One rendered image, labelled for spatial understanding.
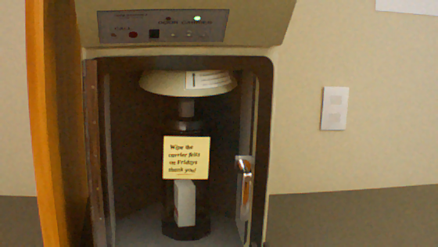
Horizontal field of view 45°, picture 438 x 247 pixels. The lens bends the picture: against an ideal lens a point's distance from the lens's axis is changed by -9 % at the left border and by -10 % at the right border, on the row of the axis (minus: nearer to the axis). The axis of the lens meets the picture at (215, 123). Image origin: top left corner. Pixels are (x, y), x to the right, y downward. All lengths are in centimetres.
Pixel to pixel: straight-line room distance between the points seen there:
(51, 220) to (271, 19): 48
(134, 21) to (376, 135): 89
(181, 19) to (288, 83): 63
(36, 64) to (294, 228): 74
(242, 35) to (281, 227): 58
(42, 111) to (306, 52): 76
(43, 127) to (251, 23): 35
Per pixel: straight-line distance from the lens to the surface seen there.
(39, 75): 86
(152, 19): 84
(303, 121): 147
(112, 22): 85
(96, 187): 100
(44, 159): 90
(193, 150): 97
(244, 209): 97
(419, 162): 165
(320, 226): 136
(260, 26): 88
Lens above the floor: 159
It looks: 19 degrees down
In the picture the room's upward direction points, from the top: 2 degrees clockwise
